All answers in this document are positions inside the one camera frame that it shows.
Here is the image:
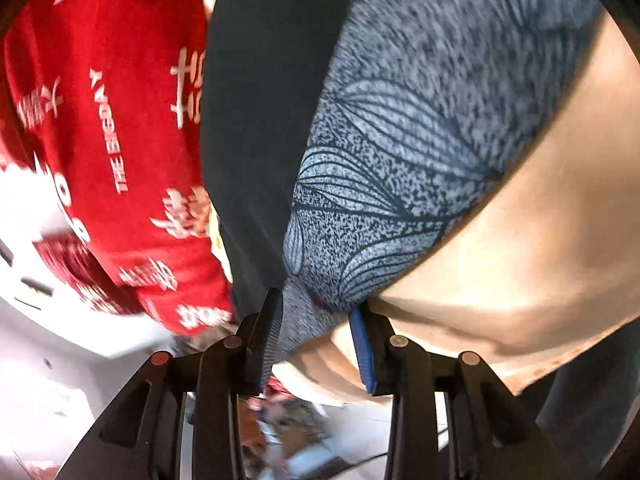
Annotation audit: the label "red blanket with white text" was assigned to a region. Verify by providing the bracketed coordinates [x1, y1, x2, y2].
[1, 0, 233, 335]

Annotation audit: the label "black grey leaf-patterned pants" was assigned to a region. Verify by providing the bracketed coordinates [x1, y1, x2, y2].
[201, 0, 602, 358]

